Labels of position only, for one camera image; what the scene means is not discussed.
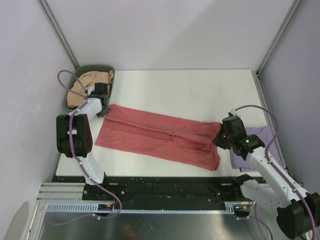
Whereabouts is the pink t shirt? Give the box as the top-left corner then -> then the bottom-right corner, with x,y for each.
95,104 -> 221,171

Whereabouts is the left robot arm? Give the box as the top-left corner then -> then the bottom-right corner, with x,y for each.
56,96 -> 111,200

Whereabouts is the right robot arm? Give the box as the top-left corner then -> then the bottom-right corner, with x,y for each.
213,126 -> 320,240

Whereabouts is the beige t shirt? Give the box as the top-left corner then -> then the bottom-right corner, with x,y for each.
66,70 -> 114,109

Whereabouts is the lilac folded t shirt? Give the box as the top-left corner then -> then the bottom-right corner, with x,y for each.
229,125 -> 283,173

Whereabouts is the dark green plastic bin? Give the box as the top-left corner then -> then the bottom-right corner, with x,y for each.
67,64 -> 116,96

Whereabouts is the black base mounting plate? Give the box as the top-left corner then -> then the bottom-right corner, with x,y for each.
49,175 -> 276,211

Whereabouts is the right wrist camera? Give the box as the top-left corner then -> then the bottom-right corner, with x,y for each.
222,110 -> 247,140

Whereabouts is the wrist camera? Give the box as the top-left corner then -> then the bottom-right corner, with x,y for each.
222,110 -> 247,140
86,82 -> 113,98

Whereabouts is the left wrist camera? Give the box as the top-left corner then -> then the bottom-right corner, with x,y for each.
86,82 -> 113,98

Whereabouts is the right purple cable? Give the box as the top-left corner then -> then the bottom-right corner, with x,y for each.
229,104 -> 316,240

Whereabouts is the grey slotted cable duct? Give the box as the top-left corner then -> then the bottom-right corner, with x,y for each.
46,201 -> 251,214

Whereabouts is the left aluminium frame post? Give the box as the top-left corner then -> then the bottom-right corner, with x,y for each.
37,0 -> 80,69

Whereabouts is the aluminium frame post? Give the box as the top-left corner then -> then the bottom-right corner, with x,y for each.
256,0 -> 306,76
37,0 -> 80,69

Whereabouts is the right aluminium frame post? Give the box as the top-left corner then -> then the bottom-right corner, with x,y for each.
256,0 -> 306,76

